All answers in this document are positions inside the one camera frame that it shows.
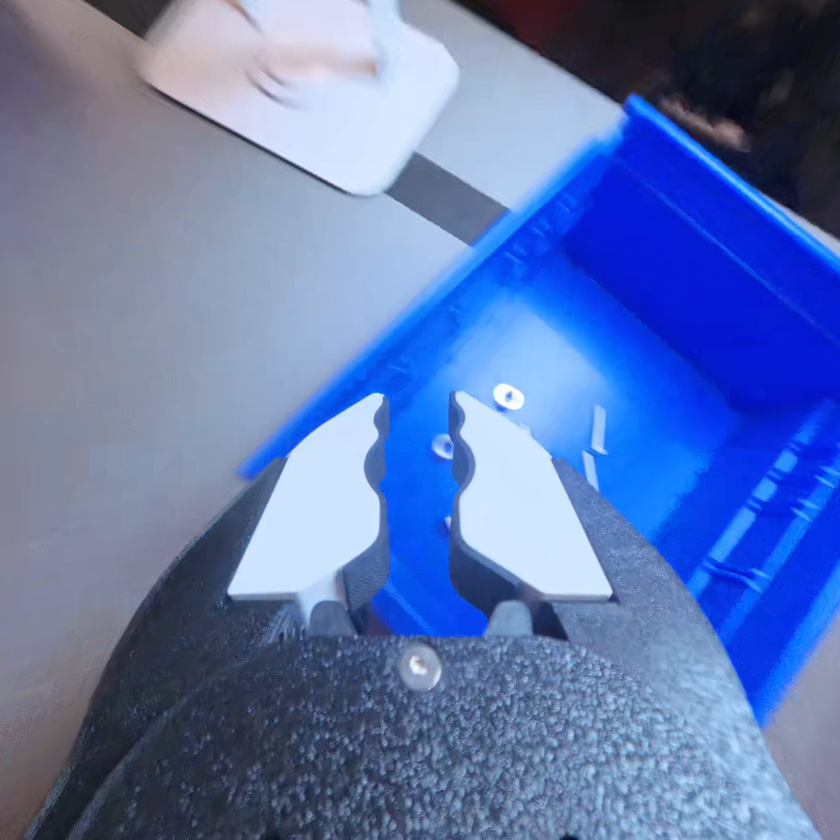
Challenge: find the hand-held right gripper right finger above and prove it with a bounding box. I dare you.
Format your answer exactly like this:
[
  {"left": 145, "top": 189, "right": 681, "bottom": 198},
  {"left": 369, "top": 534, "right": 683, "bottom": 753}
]
[{"left": 447, "top": 390, "right": 615, "bottom": 618}]

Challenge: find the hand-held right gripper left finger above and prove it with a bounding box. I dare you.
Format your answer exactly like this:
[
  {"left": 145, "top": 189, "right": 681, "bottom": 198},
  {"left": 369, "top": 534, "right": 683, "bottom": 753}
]
[{"left": 227, "top": 392, "right": 392, "bottom": 624}]

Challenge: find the cluster of bolts with nuts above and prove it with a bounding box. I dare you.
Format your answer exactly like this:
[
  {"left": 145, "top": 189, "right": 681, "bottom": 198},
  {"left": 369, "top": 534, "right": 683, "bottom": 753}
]
[{"left": 431, "top": 381, "right": 613, "bottom": 494}]

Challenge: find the blue plastic bin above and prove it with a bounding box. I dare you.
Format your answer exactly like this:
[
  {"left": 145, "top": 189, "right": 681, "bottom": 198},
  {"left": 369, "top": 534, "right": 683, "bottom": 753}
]
[{"left": 239, "top": 95, "right": 840, "bottom": 727}]

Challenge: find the white tablet stand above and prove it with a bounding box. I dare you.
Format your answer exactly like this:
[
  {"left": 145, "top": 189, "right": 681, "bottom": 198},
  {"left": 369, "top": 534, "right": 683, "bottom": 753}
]
[{"left": 138, "top": 0, "right": 462, "bottom": 198}]

